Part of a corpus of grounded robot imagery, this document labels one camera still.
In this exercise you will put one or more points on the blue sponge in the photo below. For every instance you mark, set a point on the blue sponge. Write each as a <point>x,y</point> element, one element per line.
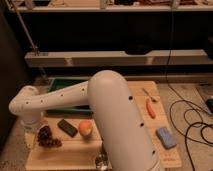
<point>166,138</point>

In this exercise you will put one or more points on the black rectangular block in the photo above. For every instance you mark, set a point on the black rectangular block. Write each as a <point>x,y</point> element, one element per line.
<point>67,128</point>

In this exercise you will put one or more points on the metal diagonal rod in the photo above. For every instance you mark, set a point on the metal diagonal rod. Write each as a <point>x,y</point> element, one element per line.
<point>33,47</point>

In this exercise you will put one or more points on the green plastic tray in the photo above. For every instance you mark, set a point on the green plastic tray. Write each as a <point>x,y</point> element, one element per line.
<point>60,83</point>

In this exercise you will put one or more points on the orange peach fruit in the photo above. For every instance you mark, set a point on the orange peach fruit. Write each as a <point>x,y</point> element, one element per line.
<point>85,128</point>

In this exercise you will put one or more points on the metal cup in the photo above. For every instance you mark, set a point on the metal cup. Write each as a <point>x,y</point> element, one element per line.
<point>101,162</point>

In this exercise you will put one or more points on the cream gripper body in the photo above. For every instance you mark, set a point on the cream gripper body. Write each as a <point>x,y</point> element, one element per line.
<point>30,132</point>

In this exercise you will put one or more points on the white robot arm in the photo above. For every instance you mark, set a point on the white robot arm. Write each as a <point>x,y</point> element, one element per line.
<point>118,119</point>

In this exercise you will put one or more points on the dark grape bunch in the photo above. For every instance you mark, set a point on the dark grape bunch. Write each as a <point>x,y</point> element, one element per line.
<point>45,138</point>

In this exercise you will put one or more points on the orange carrot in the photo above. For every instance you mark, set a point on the orange carrot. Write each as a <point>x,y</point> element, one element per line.
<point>150,111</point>

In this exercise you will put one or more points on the white shelf beam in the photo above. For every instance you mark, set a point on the white shelf beam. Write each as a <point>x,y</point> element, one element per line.
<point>117,58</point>

